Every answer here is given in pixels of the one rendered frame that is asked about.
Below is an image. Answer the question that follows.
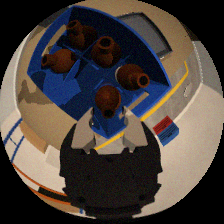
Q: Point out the blue divided crate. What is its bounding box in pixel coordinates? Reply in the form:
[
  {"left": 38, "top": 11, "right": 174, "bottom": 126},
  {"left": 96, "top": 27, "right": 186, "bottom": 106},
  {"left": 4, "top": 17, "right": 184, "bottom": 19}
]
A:
[{"left": 27, "top": 5, "right": 172, "bottom": 139}]

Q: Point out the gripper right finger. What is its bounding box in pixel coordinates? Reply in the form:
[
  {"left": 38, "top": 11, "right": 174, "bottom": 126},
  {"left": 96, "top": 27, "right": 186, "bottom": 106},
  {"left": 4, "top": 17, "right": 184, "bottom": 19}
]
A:
[{"left": 122, "top": 106, "right": 163, "bottom": 174}]

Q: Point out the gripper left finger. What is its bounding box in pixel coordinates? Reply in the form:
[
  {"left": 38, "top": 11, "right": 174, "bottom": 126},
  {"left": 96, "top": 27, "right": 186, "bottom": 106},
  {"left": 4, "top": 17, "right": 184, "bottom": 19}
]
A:
[{"left": 59, "top": 107, "right": 96, "bottom": 177}]

